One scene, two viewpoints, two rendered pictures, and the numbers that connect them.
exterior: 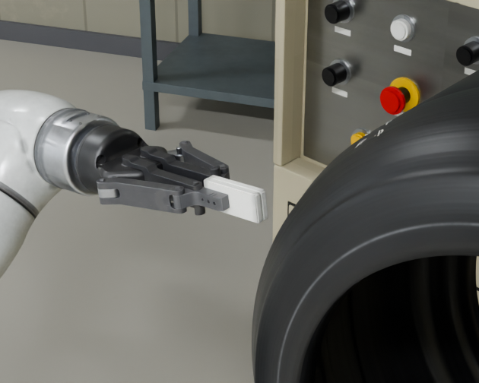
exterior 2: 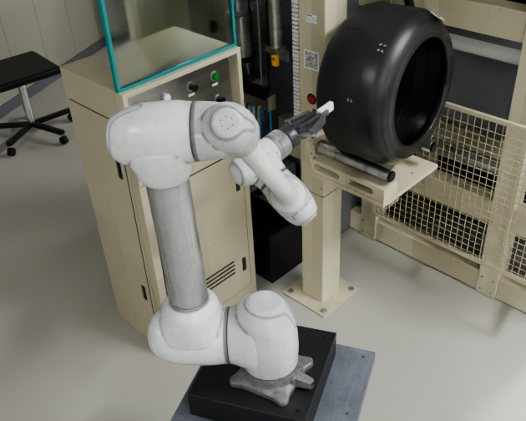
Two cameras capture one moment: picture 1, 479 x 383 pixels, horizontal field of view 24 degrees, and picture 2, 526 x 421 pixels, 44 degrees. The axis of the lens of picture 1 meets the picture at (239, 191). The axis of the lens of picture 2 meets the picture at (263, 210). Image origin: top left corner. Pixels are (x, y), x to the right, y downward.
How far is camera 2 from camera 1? 2.22 m
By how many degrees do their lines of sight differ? 71
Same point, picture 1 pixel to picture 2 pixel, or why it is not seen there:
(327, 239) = (397, 69)
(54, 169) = (288, 149)
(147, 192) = (320, 123)
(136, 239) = not seen: outside the picture
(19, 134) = (274, 151)
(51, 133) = (280, 141)
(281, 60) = not seen: hidden behind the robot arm
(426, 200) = (410, 44)
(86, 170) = (296, 139)
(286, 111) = not seen: hidden behind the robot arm
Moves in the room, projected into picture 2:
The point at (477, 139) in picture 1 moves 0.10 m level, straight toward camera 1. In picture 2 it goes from (407, 28) to (437, 30)
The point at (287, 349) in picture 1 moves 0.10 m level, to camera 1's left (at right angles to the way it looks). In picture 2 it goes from (391, 103) to (397, 118)
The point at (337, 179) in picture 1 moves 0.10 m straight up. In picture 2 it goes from (388, 58) to (390, 28)
